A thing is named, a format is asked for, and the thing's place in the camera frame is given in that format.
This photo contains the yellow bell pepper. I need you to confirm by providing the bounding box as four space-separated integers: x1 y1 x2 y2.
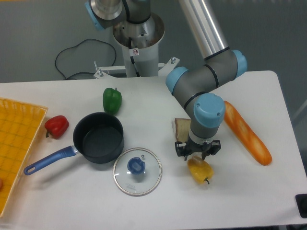
187 156 214 184

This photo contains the yellow wicker basket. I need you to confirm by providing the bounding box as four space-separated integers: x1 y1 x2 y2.
0 98 48 217

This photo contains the dark saucepan with blue handle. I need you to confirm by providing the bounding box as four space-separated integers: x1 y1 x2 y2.
24 112 124 175

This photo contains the toast slice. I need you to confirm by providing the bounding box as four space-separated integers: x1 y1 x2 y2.
172 118 191 143

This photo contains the orange baguette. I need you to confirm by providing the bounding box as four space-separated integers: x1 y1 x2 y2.
224 101 272 166

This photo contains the black cable on floor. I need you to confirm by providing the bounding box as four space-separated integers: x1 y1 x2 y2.
55 38 117 80

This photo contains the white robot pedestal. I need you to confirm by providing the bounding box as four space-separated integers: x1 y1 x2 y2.
94 13 180 78

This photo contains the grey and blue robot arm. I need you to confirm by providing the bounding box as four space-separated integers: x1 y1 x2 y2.
85 0 247 158

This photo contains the glass lid with blue knob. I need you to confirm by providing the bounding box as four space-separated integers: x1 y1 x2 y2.
113 148 163 196

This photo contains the green bell pepper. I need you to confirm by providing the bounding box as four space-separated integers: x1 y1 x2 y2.
102 88 122 115

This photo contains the red bell pepper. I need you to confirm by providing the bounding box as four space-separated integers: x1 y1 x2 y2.
44 115 69 139

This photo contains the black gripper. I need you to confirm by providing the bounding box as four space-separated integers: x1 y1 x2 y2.
175 139 221 161

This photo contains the black object at table edge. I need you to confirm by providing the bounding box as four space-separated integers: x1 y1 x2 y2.
295 194 307 219

